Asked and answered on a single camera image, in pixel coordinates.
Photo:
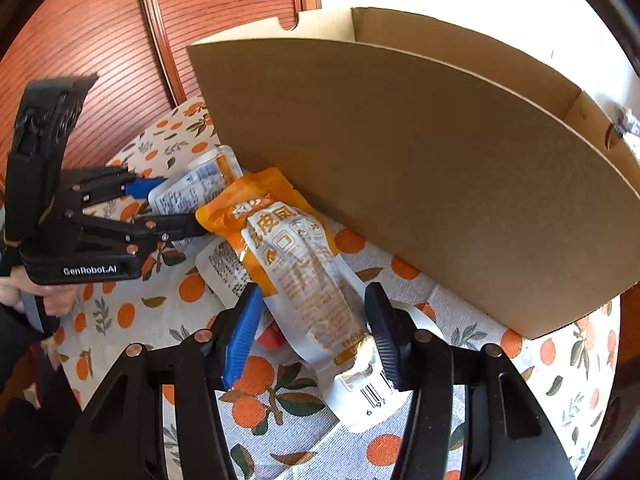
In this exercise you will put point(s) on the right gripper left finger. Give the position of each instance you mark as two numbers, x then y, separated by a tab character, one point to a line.
238	333

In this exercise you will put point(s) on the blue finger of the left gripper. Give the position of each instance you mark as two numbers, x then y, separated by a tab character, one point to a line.
85	187
112	237

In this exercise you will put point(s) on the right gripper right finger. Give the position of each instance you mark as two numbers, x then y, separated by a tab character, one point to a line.
392	331

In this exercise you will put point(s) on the orange white snack pouch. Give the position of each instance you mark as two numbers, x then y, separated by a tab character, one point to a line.
289	251

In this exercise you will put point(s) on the white red snack packet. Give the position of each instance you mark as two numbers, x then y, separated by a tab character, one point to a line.
271	338

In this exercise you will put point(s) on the white orange-edged snack pouch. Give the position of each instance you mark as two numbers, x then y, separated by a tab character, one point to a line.
195	185

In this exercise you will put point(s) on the white printed snack pouch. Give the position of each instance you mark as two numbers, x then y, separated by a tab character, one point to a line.
222	271

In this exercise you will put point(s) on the white barcode snack packet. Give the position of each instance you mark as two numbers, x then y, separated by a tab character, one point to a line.
358	392

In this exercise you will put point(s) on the orange print bed sheet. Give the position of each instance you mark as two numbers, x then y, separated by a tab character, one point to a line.
277	425

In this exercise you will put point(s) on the wooden louvered wardrobe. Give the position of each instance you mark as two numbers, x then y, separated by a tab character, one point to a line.
136	49

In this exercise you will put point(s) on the brown cardboard box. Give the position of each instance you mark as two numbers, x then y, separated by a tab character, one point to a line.
482	167

